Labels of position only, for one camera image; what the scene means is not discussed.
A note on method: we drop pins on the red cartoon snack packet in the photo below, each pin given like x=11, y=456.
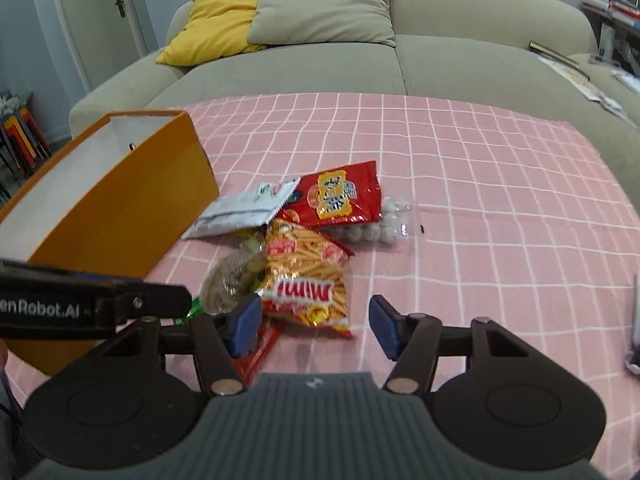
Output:
x=340, y=195

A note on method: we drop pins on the shelf of books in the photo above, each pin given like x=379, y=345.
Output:
x=620, y=10

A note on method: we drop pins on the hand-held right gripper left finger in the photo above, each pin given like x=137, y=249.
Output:
x=244, y=327

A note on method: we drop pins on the pile of magazines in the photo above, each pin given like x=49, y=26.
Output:
x=575, y=77

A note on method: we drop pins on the white object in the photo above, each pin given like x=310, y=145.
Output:
x=634, y=320

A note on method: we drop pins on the pink checked tablecloth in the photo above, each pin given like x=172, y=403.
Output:
x=475, y=210

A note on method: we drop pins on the yellow cushion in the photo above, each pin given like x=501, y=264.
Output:
x=215, y=25

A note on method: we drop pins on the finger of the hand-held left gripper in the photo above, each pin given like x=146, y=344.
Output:
x=150, y=300

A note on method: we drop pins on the long dark red packet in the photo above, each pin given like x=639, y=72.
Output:
x=261, y=352

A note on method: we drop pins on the red yellow fries snack packet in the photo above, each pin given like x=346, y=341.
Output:
x=300, y=275

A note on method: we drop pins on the clear bag of white balls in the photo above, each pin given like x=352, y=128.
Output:
x=370, y=232

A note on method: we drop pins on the orange cardboard box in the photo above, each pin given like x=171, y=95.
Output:
x=150, y=200

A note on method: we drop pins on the beige sofa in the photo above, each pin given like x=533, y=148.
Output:
x=450, y=60

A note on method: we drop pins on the white snack packet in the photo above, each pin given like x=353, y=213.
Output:
x=235, y=210

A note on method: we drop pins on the black book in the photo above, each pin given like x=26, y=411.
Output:
x=550, y=52

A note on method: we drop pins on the clear bag of brown snack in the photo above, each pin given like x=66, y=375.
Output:
x=225, y=285

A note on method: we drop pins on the beige cushion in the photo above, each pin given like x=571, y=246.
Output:
x=320, y=5

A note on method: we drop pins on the small green packet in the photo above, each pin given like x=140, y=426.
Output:
x=195, y=311

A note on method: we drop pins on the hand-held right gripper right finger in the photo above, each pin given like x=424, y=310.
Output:
x=384, y=330

